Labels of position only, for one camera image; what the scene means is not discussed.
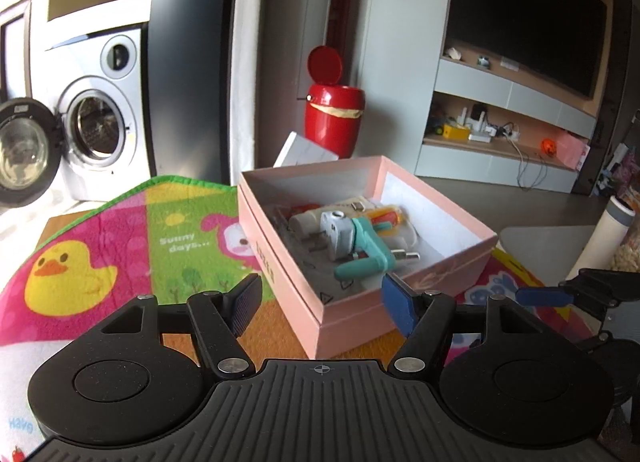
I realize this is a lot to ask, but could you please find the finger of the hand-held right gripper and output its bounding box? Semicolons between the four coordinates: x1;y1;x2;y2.
515;267;640;316
575;330;622;354

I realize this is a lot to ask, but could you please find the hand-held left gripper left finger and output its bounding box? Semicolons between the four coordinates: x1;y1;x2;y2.
100;272;264;381

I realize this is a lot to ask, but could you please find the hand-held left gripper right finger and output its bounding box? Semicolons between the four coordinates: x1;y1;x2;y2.
381;273;546;379

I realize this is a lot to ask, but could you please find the pink cardboard box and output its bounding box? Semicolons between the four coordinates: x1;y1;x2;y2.
236;155;500;361

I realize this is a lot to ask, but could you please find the teal plastic toy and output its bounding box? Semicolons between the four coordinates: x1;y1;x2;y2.
333;217;396;281

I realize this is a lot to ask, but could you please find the red printed cylinder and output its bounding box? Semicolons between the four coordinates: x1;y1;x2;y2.
367;207;404;228

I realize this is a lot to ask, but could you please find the white wall plug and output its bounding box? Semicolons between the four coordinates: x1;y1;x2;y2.
319;209;357;261

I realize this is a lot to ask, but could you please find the white cable adapter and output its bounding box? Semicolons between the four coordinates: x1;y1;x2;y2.
333;195;389;216

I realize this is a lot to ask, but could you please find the white cylinder with grey cap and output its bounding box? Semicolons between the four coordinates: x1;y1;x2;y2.
565;195;637;283

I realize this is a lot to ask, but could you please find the patterned bag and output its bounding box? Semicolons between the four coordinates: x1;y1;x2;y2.
607;236;640;274

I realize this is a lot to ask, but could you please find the cream tube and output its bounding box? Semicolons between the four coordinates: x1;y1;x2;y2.
289;209;331;239

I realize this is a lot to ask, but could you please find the colourful cartoon play mat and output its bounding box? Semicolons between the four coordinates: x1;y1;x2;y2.
0;174;601;449

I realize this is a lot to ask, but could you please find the grey television cabinet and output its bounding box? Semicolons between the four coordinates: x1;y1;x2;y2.
417;36;614;194

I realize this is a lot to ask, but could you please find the pink bag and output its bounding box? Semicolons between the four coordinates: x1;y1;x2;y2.
554;131;591;171

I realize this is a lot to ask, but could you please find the white box lid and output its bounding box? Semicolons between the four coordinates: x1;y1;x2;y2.
272;131;342;168

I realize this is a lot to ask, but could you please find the red trash bin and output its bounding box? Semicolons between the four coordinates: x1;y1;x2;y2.
303;44;369;159

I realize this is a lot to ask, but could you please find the white washing machine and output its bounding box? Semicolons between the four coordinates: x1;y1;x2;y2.
42;24;152;204

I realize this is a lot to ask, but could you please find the round washing machine door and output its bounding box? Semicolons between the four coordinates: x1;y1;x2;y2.
0;98;64;208

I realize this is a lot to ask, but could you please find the black television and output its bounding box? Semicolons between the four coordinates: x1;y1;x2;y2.
444;0;609;101

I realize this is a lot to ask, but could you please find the thin cable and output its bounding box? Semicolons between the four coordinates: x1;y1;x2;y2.
502;123;552;191

